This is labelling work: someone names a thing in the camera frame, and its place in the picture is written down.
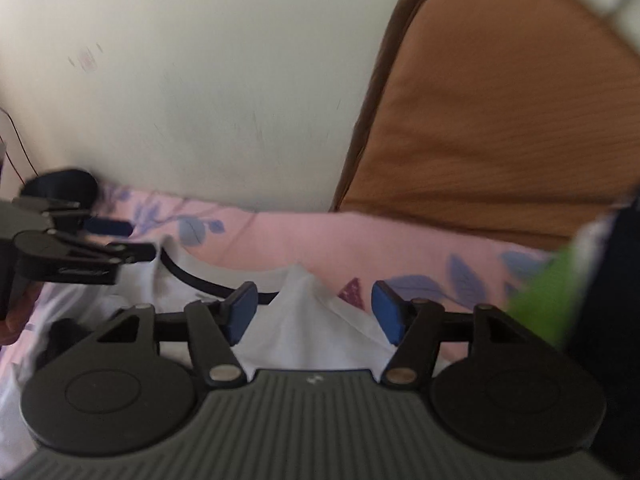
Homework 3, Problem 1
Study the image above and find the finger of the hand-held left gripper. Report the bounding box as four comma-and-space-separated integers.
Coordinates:
12, 196, 134, 237
47, 229, 157, 267

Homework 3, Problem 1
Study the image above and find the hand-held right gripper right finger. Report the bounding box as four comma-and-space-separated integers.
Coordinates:
371, 281, 533, 387

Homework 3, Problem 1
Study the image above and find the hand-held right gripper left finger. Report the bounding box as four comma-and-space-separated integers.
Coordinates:
95, 281, 259, 387

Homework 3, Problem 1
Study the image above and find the white garment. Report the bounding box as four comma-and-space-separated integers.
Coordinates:
0, 247, 443, 461

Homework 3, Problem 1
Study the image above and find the person's left hand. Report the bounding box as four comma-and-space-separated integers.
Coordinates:
0, 282, 42, 347

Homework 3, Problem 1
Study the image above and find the black crumpled garment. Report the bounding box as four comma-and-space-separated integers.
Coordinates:
22, 168, 100, 207

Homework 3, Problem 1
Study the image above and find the pink printed bedsheet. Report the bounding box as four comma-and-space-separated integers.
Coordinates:
0, 182, 576, 366

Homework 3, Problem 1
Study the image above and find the green folded garment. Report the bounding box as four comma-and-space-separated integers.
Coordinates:
506, 240, 603, 348

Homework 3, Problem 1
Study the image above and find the black folded garment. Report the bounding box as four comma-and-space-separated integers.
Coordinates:
562, 195, 640, 476

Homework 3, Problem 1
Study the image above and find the brown mesh mat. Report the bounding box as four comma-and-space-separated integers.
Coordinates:
329, 0, 640, 252

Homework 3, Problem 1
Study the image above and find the brown wall wire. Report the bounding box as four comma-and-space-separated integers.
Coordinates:
0, 107, 38, 183

